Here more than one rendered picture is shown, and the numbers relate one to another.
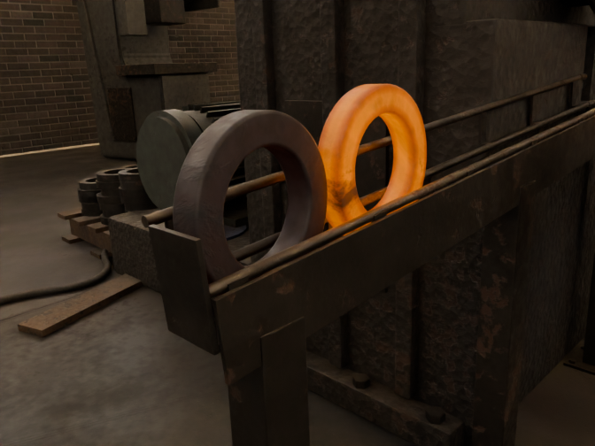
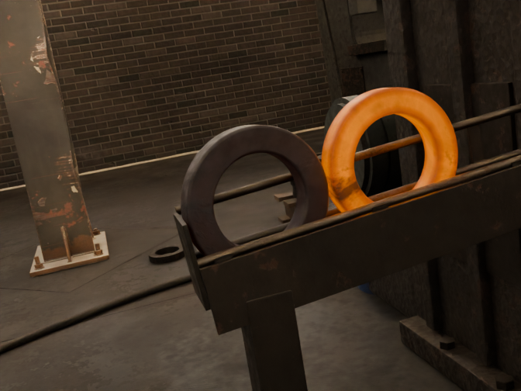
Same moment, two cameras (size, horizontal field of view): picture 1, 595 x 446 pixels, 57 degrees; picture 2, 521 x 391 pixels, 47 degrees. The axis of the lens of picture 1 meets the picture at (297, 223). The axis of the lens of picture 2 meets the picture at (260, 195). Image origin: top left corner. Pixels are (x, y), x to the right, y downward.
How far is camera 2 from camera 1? 35 cm
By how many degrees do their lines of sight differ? 29
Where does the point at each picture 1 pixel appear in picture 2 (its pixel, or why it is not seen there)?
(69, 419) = (236, 376)
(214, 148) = (201, 158)
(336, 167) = (330, 166)
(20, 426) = (201, 375)
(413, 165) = (438, 158)
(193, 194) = (186, 192)
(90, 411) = not seen: hidden behind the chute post
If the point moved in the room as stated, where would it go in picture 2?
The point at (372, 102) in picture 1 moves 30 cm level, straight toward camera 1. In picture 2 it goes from (370, 106) to (215, 157)
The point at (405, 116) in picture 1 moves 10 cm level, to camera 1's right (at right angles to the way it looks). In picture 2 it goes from (418, 114) to (501, 105)
